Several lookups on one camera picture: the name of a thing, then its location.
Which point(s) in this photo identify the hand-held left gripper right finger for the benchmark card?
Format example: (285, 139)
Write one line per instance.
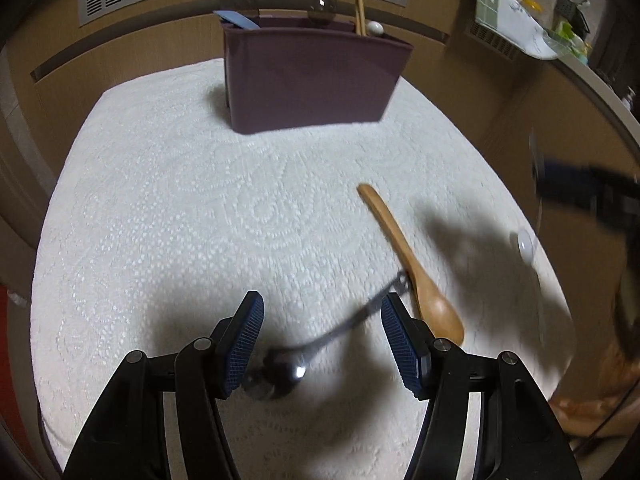
(402, 345)

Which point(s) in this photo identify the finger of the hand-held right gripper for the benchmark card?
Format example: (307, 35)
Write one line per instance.
(570, 195)
(570, 172)

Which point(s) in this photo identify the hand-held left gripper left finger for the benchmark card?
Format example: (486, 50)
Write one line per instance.
(242, 345)

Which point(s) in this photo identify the wooden spoon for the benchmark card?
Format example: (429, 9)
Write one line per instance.
(425, 285)

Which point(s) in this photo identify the white plastic spoon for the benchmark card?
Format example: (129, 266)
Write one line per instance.
(524, 244)

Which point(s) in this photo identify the maroon plastic utensil holder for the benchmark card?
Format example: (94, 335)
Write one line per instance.
(310, 80)

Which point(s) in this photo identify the blue plastic spoon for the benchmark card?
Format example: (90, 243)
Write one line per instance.
(240, 19)

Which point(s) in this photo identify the green plastic items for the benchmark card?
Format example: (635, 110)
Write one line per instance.
(567, 35)

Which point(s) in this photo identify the white textured towel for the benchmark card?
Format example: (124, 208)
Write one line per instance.
(200, 210)

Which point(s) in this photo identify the small grey vent grille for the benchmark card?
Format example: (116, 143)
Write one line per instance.
(492, 40)

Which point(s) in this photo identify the green and white dish cloth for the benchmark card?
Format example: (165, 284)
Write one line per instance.
(510, 15)

